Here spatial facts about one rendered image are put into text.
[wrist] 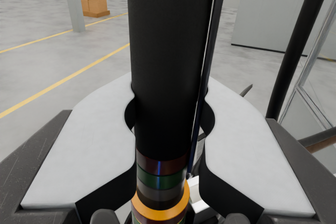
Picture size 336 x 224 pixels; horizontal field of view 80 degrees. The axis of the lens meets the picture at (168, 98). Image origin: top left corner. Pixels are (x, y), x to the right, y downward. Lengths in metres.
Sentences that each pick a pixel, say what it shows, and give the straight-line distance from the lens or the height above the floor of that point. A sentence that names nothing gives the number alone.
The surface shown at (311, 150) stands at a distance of 0.29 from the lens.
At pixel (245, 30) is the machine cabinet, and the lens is 5.61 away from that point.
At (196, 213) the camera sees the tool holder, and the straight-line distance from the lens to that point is 0.19.
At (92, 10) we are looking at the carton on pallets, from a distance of 8.32.
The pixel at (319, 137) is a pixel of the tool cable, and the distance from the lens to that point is 0.29.
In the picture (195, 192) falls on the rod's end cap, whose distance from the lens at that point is 0.19.
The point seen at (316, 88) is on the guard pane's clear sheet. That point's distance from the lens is 1.47.
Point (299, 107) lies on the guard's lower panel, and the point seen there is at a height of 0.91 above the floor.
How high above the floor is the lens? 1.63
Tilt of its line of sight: 33 degrees down
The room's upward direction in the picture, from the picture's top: 4 degrees clockwise
